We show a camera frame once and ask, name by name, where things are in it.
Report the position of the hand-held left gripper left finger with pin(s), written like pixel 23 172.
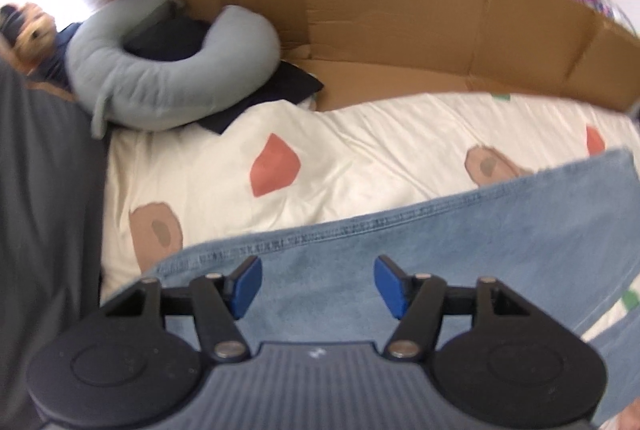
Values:
pixel 247 287

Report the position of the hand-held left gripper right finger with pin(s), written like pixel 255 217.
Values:
pixel 391 287

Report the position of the light blue jeans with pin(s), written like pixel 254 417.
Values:
pixel 475 235

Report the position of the cream bear print blanket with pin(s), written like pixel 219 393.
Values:
pixel 360 160

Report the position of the dark grey blanket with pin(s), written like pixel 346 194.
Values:
pixel 45 220

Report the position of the grey neck pillow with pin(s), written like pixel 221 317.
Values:
pixel 125 85

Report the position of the black cloth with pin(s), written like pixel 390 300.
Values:
pixel 165 37

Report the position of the flattened cardboard box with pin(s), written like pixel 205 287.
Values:
pixel 400 10

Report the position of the brown teddy bear toy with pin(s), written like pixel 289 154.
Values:
pixel 32 32

